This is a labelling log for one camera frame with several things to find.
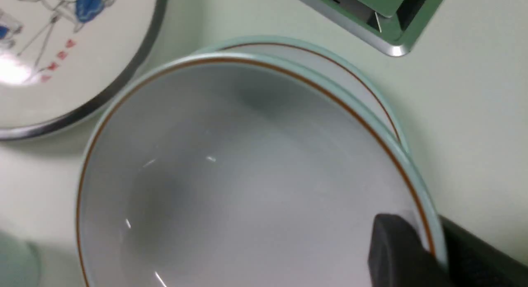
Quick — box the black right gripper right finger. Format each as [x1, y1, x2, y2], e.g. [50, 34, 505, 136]
[441, 216, 528, 287]

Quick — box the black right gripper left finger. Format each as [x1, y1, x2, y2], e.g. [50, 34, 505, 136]
[368, 214, 452, 287]

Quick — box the pale green shallow bowl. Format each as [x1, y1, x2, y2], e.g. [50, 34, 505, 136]
[75, 52, 448, 287]

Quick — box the pale green cup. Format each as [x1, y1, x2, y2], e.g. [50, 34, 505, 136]
[0, 231, 40, 287]

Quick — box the pale green plain plate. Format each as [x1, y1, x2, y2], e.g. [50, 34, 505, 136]
[194, 36, 411, 154]

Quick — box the black-rimmed illustrated plate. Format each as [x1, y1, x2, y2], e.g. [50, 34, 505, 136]
[1, 0, 168, 141]

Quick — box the metal table cable hatch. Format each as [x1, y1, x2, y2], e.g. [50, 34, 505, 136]
[300, 0, 443, 56]

